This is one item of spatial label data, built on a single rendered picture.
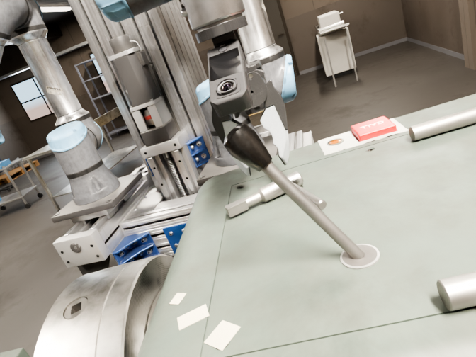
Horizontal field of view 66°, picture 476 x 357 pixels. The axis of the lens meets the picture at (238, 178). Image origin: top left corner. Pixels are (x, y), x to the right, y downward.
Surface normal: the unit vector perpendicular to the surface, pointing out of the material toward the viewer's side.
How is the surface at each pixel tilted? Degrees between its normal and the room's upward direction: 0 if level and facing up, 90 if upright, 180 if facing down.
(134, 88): 90
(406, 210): 0
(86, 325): 21
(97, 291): 3
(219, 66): 28
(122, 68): 90
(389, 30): 90
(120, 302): 14
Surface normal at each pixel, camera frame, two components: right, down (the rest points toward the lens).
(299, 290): -0.33, -0.88
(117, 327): -0.32, -0.62
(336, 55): -0.16, 0.43
